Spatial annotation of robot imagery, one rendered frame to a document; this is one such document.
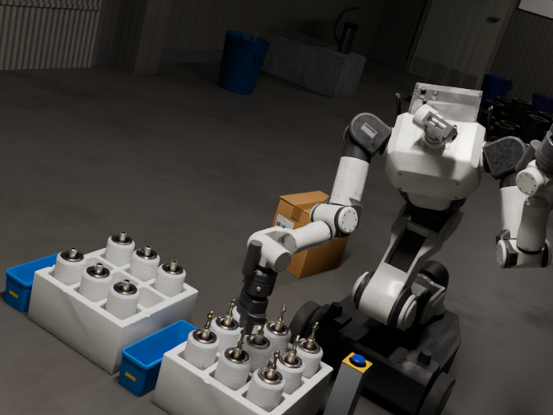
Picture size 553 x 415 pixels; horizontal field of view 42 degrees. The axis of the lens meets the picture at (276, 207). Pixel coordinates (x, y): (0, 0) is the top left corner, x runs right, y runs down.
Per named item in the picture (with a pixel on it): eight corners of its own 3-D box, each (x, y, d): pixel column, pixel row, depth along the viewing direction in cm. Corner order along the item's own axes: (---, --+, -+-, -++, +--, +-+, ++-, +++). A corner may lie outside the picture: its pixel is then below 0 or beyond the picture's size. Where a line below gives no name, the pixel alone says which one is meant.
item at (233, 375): (214, 418, 207) (229, 367, 201) (201, 397, 214) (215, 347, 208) (243, 414, 212) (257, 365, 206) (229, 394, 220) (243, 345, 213)
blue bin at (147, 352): (174, 347, 246) (182, 319, 242) (199, 364, 241) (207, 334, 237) (113, 381, 221) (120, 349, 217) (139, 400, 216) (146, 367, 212)
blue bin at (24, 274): (65, 277, 269) (71, 249, 265) (86, 289, 265) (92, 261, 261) (-1, 300, 244) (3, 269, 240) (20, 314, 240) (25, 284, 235)
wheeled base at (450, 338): (360, 300, 312) (385, 232, 300) (471, 357, 291) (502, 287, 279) (290, 352, 258) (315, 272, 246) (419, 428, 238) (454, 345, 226)
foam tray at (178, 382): (223, 355, 250) (235, 311, 244) (318, 412, 234) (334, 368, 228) (151, 402, 217) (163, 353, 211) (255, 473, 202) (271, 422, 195)
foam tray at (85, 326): (109, 285, 272) (117, 243, 266) (188, 333, 256) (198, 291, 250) (26, 317, 239) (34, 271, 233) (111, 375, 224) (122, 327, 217)
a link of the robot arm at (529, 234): (518, 218, 182) (508, 280, 192) (558, 217, 182) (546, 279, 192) (506, 198, 191) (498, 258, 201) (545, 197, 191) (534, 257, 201)
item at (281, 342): (252, 362, 238) (266, 317, 232) (279, 372, 237) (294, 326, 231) (245, 378, 229) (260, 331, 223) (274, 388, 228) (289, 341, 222)
